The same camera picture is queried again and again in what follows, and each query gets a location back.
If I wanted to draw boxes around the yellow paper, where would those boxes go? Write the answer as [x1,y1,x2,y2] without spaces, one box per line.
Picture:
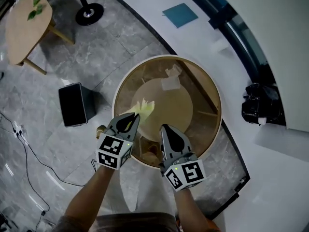
[122,98,156,130]

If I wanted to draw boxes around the white window ledge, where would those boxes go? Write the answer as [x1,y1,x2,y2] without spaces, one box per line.
[98,0,287,145]

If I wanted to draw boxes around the black floor lamp stand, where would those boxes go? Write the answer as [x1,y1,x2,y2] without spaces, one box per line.
[73,0,105,26]

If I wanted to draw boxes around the person's white trousers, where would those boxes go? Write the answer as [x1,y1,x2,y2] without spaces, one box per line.
[96,162,179,217]

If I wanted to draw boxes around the white power strip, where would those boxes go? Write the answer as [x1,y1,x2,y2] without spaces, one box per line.
[12,124,27,139]

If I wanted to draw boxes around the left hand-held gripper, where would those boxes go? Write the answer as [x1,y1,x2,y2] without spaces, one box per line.
[96,113,141,171]

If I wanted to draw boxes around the black cable with adapter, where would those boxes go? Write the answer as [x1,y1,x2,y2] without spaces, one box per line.
[20,135,51,232]

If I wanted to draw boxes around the person's right shoe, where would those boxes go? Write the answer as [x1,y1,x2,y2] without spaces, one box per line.
[143,141,160,164]

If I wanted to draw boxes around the person's right forearm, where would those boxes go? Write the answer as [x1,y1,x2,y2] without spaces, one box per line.
[173,187,211,232]

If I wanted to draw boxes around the person's left forearm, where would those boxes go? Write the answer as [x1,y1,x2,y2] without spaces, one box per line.
[64,164,117,227]

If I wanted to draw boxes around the green leafy plant sprig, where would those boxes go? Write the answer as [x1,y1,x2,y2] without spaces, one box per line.
[27,0,47,21]

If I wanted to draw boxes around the dark framed window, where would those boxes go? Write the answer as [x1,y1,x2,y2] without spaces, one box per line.
[190,0,288,130]

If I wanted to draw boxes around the black waste bin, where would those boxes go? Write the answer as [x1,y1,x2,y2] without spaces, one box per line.
[58,82,98,128]

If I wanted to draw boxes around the person's left shoe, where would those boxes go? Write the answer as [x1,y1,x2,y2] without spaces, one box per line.
[96,125,107,140]

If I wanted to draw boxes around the blue notebook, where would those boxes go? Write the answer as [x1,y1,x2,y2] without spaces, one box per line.
[161,2,199,29]

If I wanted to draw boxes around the person's shoe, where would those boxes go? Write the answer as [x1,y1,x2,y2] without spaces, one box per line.
[96,125,107,140]
[143,141,160,164]

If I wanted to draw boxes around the oval wooden table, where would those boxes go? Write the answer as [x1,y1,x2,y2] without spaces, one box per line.
[4,0,76,76]

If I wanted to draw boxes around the translucent white plastic cup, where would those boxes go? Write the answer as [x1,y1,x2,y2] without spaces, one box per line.
[161,77,182,91]

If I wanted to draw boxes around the large white roller blind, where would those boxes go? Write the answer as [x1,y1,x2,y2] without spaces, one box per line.
[212,0,309,130]

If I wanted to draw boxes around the round glass-top side table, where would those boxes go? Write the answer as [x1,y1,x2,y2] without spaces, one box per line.
[112,54,222,171]

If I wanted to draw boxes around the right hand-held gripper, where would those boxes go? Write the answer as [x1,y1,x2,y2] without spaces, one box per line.
[159,124,206,192]

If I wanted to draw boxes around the black leather handbag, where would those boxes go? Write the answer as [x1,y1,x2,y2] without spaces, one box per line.
[241,83,286,126]

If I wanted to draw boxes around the person's grey printed shirt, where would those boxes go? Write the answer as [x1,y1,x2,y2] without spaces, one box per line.
[54,211,222,232]

